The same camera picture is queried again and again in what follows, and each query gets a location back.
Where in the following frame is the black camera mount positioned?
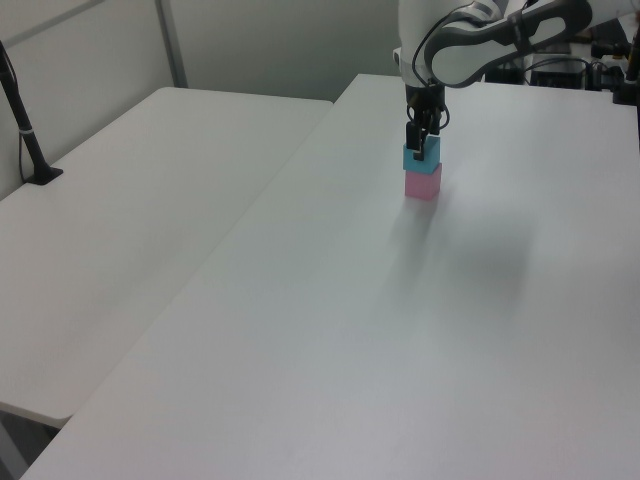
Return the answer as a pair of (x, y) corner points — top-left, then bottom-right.
(589, 29), (640, 106)

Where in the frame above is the blue cube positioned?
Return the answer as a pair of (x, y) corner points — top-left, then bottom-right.
(402, 137), (444, 177)

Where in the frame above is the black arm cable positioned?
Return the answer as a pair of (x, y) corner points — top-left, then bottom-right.
(411, 0), (531, 87)

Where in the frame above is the grey partition post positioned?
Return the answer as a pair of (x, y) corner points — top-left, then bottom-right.
(153, 0), (189, 90)

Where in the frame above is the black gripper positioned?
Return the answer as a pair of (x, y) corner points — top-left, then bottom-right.
(403, 83), (449, 162)

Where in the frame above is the white side table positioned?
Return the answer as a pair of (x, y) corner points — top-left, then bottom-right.
(0, 86), (336, 429)

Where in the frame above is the black equipment box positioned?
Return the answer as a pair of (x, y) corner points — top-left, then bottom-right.
(528, 55), (590, 91)

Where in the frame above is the pink cube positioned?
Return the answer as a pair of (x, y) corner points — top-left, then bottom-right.
(403, 162), (444, 200)

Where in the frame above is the black pole stand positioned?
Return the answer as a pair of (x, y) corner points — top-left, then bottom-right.
(0, 39), (65, 188)

